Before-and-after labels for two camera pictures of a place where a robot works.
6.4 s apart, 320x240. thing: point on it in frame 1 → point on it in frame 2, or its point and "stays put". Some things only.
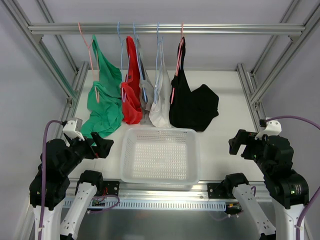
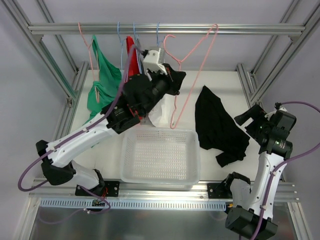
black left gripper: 90,148 → 170,81
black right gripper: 245,146 → 251,118
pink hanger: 179,51 → 171,125
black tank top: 194,110 → 218,130
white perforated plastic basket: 160,158 stays put
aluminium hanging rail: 236,28 stays put
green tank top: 105,108 stays put
